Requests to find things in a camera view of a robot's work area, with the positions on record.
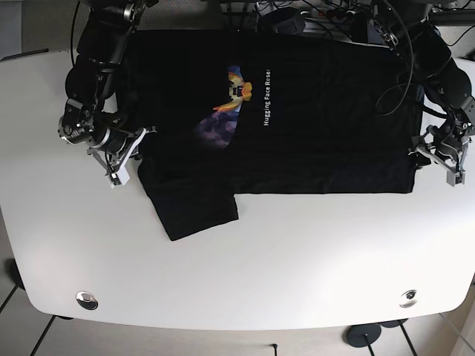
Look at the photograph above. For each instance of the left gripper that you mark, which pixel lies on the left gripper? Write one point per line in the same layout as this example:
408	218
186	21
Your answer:
446	146

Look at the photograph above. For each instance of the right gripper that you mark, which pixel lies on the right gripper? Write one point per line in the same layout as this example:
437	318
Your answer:
115	148

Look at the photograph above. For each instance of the black T-shirt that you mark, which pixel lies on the black T-shirt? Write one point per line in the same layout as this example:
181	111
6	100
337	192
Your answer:
248	113

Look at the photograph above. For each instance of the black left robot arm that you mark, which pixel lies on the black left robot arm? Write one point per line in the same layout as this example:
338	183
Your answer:
409	29

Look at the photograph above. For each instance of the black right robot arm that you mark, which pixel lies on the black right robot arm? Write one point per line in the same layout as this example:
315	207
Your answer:
90	82

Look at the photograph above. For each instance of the left silver table grommet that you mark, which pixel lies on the left silver table grommet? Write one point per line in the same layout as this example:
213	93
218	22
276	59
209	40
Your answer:
86	300

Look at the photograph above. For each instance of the silver table grommet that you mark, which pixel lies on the silver table grommet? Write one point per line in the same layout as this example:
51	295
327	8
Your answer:
86	300
408	299

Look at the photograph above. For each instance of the right silver table grommet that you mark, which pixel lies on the right silver table grommet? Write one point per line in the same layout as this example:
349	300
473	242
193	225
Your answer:
408	299

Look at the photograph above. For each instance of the black round stand base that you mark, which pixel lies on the black round stand base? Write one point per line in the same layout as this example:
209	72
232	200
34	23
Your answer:
364	335

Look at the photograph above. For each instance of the black power adapter box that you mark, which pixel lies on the black power adapter box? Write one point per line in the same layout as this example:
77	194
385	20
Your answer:
287	20

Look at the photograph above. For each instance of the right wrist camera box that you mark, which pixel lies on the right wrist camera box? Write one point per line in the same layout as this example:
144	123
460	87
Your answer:
119	178

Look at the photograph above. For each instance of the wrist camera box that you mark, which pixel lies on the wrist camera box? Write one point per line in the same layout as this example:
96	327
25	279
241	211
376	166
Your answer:
455	178
119	178

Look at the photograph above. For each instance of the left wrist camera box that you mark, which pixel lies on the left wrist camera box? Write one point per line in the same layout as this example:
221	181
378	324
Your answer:
455	178

